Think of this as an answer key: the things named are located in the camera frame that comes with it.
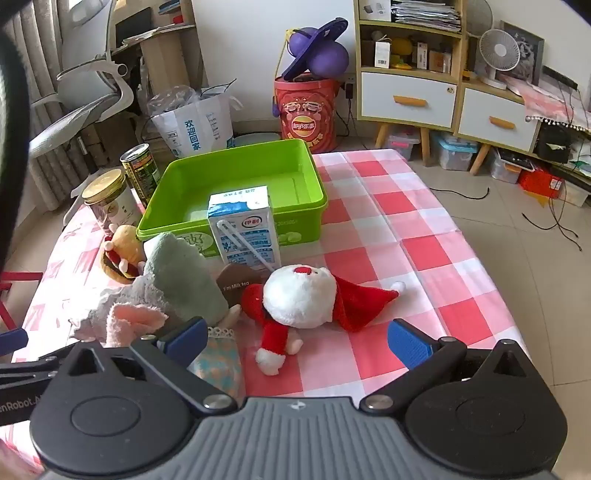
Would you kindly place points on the green tin can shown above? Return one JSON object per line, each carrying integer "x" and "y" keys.
{"x": 143, "y": 175}

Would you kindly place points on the tall wooden shelf cabinet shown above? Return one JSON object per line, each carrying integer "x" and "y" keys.
{"x": 406, "y": 99}

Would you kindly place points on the purple jumping ball toy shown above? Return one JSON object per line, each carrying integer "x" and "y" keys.
{"x": 328, "y": 60}

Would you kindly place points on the santa plush toy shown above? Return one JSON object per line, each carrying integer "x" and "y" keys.
{"x": 300, "y": 300}

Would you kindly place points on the clear box pink lid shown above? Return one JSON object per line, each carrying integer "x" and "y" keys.
{"x": 404, "y": 145}

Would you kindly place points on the white product box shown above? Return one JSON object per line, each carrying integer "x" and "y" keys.
{"x": 376, "y": 9}

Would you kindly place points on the white desk fan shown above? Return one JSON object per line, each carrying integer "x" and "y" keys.
{"x": 498, "y": 50}

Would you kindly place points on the red plastic stool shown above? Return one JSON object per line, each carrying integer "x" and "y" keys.
{"x": 18, "y": 277}

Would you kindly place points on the clear box blue lid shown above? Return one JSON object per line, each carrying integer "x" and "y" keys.
{"x": 457, "y": 152}

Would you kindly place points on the black wall adapter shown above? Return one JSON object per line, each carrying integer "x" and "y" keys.
{"x": 349, "y": 87}

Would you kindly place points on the grey office chair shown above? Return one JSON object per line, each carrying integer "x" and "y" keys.
{"x": 87, "y": 55}

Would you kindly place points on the gold lid glass jar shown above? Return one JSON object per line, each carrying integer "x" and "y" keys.
{"x": 111, "y": 203}

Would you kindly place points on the blue white milk carton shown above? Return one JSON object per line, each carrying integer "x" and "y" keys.
{"x": 244, "y": 230}

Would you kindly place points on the yellow toy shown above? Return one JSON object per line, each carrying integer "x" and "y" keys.
{"x": 401, "y": 48}

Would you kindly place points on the stack of papers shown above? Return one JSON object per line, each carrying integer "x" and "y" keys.
{"x": 425, "y": 14}

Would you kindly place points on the grey standing fan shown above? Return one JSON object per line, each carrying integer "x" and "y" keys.
{"x": 480, "y": 16}

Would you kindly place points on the clear storage box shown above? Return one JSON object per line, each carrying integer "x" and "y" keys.
{"x": 505, "y": 166}

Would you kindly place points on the white round tray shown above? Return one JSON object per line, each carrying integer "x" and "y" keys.
{"x": 256, "y": 138}

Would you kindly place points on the brown round plush toy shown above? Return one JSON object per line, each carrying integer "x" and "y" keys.
{"x": 231, "y": 284}

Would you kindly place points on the low wooden drawer cabinet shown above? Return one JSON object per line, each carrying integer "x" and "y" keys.
{"x": 498, "y": 120}

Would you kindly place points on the white paper bag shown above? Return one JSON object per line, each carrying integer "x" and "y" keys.
{"x": 198, "y": 124}

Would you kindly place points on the red white checkered tablecloth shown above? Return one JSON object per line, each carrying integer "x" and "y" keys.
{"x": 415, "y": 254}

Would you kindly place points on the white tall box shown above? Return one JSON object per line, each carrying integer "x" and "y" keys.
{"x": 383, "y": 54}

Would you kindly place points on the red cardboard box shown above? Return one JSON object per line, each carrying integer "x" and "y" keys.
{"x": 540, "y": 182}

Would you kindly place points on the burger plush toy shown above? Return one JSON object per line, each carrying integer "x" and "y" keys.
{"x": 124, "y": 240}

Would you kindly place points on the teal patterned cloth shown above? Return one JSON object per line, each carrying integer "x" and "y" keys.
{"x": 217, "y": 364}

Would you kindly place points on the green plastic bin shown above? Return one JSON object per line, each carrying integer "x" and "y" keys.
{"x": 240, "y": 170}

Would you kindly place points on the black monitor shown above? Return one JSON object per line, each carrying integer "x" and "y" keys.
{"x": 134, "y": 25}

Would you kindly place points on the pink floral table cover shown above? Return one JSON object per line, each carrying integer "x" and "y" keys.
{"x": 554, "y": 99}

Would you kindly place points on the pale green towel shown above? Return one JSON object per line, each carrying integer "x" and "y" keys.
{"x": 184, "y": 277}

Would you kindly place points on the red snack barrel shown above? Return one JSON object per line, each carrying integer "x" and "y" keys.
{"x": 304, "y": 120}

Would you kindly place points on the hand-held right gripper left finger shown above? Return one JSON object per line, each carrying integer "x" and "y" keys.
{"x": 184, "y": 339}

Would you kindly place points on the beige curtain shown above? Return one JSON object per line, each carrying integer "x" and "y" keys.
{"x": 46, "y": 41}

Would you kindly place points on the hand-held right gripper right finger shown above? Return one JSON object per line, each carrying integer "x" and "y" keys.
{"x": 408, "y": 344}

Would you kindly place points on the dark picture frame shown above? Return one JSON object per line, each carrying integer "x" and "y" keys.
{"x": 530, "y": 50}

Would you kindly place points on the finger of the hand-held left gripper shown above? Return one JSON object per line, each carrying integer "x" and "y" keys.
{"x": 13, "y": 342}

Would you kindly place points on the wooden desk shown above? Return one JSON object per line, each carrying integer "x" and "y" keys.
{"x": 161, "y": 50}

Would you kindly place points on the small white orange box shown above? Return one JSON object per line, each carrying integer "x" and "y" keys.
{"x": 422, "y": 55}

